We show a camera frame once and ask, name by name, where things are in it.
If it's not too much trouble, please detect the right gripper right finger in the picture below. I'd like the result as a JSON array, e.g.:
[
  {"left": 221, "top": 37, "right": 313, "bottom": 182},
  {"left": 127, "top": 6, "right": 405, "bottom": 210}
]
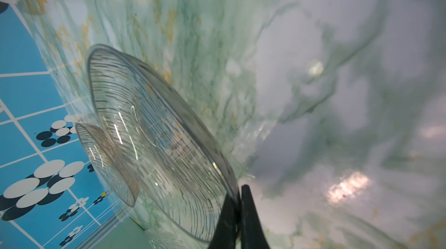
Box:
[{"left": 240, "top": 185, "right": 270, "bottom": 249}]

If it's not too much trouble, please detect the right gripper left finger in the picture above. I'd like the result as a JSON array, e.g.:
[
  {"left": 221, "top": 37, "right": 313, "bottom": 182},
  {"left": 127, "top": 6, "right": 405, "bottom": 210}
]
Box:
[{"left": 208, "top": 194, "right": 239, "bottom": 249}]

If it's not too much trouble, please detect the clear glass plate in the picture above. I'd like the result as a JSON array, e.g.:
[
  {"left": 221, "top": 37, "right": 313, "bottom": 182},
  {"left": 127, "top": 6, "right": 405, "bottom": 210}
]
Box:
[
  {"left": 85, "top": 44, "right": 239, "bottom": 242},
  {"left": 74, "top": 123, "right": 139, "bottom": 208}
]

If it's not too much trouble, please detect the light green plastic bin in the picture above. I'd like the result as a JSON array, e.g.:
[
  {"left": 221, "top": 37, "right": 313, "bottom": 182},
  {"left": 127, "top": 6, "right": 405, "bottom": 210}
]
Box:
[{"left": 93, "top": 218, "right": 153, "bottom": 249}]

